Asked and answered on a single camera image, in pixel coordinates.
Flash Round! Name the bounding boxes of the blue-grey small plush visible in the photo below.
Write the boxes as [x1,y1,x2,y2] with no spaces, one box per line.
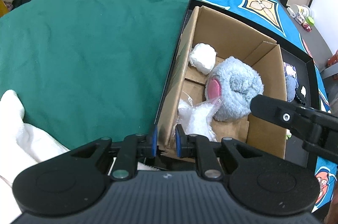
[283,62,298,102]

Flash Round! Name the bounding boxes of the cardboard box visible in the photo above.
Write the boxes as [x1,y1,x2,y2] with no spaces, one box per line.
[158,6,286,159]

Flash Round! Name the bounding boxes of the white fluffy soft object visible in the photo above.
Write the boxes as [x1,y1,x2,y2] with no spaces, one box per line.
[189,43,217,75]

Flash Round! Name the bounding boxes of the bagged white plush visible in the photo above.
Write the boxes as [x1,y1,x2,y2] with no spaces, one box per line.
[178,96,223,142]

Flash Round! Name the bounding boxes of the black tray lid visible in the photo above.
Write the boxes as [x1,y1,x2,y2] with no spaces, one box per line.
[157,0,320,170]

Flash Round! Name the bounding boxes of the grey-blue plush toy pink mouth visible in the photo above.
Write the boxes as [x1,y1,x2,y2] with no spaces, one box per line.
[204,56,263,121]

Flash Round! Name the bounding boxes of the green cloth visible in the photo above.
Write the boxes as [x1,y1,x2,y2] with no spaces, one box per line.
[1,0,189,149]

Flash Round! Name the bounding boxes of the white towel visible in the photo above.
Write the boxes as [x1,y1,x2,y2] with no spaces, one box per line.
[1,90,68,223]

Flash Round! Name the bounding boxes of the small toys on shelf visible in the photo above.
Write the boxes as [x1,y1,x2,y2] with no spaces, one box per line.
[286,4,315,32]

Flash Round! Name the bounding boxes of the blue patterned blanket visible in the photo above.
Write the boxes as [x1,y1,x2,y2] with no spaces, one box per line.
[201,0,330,112]

